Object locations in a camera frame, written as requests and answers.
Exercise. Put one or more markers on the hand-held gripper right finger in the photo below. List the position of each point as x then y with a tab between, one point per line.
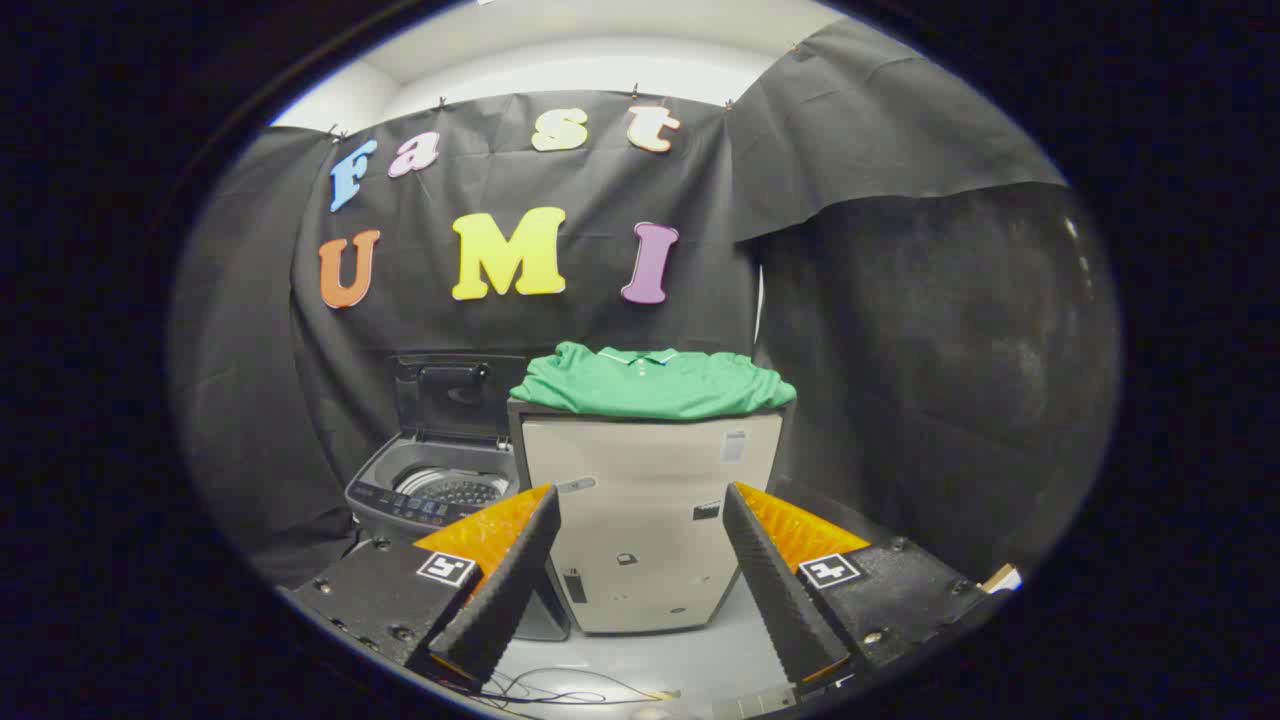
775	590

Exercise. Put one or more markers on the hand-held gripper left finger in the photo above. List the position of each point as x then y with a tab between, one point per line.
505	590

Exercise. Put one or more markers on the grey washing machine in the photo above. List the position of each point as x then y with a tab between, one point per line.
385	472

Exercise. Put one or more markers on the green polo shirt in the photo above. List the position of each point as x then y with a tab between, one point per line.
650	385

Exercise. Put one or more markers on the beige cabinet with dark top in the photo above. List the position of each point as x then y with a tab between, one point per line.
640	500

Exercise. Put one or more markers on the black backdrop cloth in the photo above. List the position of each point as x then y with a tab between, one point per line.
500	335

